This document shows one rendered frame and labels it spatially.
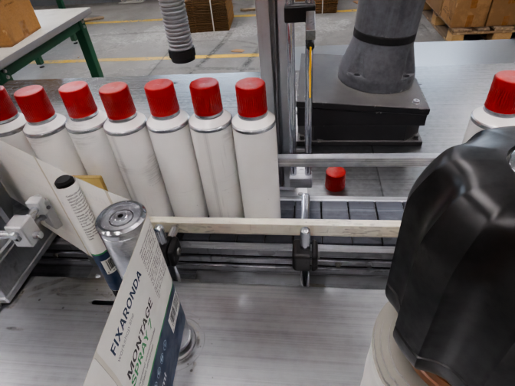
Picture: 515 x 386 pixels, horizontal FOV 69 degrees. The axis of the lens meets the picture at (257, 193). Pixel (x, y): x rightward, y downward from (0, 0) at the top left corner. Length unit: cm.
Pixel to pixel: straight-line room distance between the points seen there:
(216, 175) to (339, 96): 36
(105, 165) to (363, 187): 41
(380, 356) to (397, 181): 51
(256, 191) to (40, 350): 30
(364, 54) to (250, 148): 41
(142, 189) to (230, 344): 22
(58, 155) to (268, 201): 27
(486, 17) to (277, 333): 366
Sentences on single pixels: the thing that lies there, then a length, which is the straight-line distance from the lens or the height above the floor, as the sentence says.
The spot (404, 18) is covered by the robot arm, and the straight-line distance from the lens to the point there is 76.
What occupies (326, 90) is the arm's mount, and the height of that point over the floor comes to 92.
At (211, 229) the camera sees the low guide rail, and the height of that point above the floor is 90.
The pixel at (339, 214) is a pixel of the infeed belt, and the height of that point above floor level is 88.
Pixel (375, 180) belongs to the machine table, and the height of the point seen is 83.
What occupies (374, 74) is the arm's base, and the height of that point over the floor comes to 95.
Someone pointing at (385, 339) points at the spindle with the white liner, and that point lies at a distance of 22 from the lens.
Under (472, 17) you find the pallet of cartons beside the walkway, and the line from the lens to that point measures 387.
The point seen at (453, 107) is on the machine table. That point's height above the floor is 83.
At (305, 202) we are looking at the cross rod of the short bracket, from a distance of 51.
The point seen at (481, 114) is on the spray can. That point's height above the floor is 105.
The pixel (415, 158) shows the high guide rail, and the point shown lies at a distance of 52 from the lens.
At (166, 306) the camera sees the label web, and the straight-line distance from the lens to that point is 34.
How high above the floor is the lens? 125
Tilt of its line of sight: 40 degrees down
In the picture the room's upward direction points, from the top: 6 degrees counter-clockwise
